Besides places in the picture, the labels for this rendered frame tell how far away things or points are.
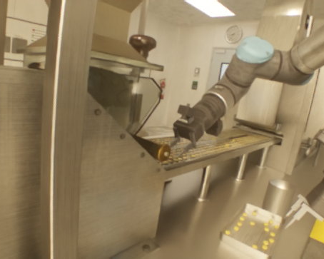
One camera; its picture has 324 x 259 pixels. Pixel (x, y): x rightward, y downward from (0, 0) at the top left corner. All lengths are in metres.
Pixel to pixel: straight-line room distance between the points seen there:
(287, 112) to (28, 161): 1.09
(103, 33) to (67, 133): 0.21
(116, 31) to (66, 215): 0.28
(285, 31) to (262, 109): 0.38
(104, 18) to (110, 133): 0.18
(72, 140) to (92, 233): 0.22
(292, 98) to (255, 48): 0.58
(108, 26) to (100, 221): 0.31
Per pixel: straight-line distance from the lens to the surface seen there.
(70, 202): 0.24
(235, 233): 0.61
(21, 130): 0.28
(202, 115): 0.60
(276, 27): 1.27
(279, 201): 0.74
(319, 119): 1.23
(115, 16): 0.40
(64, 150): 0.22
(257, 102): 1.16
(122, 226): 0.44
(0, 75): 0.27
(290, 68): 0.70
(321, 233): 0.94
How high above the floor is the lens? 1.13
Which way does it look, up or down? 11 degrees down
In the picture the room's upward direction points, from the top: 9 degrees clockwise
